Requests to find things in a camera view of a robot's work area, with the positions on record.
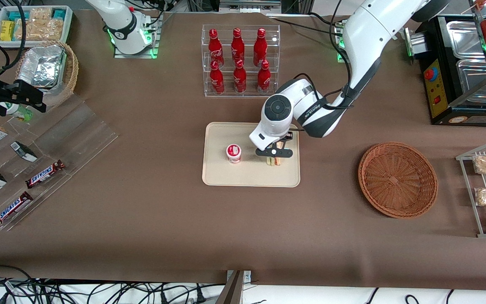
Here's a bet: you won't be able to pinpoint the red cola bottle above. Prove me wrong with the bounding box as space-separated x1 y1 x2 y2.
256 60 272 94
208 29 224 67
209 60 226 95
253 28 268 66
232 59 247 94
231 28 246 64

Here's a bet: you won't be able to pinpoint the white wire display rack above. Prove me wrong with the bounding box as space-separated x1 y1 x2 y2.
456 141 486 238

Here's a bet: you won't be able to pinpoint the green white small bottle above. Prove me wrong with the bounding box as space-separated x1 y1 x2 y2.
0 101 33 122

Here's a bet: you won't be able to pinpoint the white plastic snack bin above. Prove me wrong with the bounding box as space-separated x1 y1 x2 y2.
0 5 73 48

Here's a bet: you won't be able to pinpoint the black food warmer appliance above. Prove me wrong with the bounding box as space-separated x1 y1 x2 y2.
412 0 486 127

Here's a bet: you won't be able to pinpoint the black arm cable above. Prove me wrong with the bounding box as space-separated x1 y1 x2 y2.
329 0 355 111

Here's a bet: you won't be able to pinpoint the clear acrylic bottle rack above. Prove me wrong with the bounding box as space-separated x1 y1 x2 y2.
201 24 281 98

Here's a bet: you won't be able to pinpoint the metal table bracket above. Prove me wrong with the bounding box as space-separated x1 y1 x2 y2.
216 270 252 304

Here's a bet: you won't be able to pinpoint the black floor cable bundle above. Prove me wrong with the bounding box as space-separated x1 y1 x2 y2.
0 265 227 304

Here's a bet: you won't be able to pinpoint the aluminium frame profile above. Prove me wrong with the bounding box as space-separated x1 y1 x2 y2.
218 0 284 14

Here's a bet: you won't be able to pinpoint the beige cracker packs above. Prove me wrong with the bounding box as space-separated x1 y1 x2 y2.
14 8 65 41

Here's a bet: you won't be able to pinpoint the beige plastic serving tray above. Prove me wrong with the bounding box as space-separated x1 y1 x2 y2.
202 122 301 187

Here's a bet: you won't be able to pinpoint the steel warmer tray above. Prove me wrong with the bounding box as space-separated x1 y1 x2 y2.
445 20 486 60
456 59 486 104

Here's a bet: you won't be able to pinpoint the yellow snack pack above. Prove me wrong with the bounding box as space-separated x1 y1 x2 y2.
0 20 16 42

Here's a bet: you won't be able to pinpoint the Snickers chocolate bar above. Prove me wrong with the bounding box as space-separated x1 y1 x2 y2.
0 191 34 228
25 160 66 189

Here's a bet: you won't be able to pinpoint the clear acrylic display stand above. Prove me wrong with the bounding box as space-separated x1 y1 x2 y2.
0 95 119 232

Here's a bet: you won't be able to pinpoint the brown round wicker basket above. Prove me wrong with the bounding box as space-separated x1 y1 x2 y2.
358 142 439 219

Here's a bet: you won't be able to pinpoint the red white yogurt cup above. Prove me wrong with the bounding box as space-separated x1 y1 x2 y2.
226 144 243 164

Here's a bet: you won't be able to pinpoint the aluminium foil containers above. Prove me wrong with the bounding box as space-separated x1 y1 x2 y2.
17 45 68 90

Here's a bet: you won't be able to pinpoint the tan wicker basket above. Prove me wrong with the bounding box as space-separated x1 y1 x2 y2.
15 41 79 109

